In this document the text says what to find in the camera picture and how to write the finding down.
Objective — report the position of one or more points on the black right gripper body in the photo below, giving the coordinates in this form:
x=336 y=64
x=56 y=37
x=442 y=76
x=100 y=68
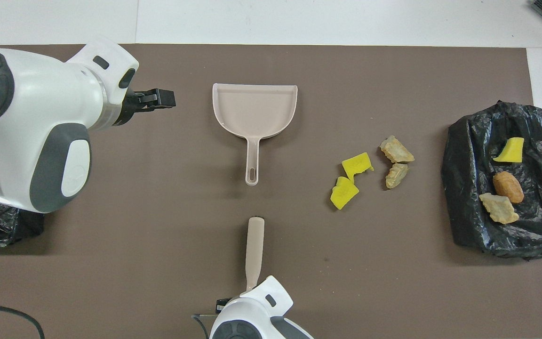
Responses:
x=223 y=306

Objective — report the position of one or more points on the brown bread-shaped sponge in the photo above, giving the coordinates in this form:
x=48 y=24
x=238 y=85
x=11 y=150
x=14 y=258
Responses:
x=508 y=187

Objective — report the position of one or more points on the black bag lined bin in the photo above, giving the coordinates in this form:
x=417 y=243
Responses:
x=468 y=221

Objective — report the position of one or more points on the yellow sponge piece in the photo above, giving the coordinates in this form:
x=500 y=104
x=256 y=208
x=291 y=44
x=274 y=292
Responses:
x=356 y=164
x=511 y=151
x=344 y=194

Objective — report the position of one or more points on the brown table mat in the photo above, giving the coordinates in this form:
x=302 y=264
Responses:
x=158 y=263

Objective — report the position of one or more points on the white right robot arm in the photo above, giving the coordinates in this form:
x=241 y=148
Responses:
x=252 y=320

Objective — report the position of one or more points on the small beige sponge chunk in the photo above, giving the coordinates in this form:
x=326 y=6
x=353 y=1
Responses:
x=396 y=176

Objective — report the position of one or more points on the beige plastic dustpan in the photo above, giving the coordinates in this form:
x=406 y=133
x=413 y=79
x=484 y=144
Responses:
x=254 y=110

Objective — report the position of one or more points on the beige hand brush black bristles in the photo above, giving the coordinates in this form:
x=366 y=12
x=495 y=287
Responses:
x=254 y=245

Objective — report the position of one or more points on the large beige sponge chunk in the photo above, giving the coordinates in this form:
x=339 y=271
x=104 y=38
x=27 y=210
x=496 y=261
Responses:
x=397 y=150

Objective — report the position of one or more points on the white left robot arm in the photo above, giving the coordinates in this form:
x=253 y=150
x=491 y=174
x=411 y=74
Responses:
x=31 y=117

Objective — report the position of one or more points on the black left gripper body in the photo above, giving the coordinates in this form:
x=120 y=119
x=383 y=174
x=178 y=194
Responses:
x=139 y=102

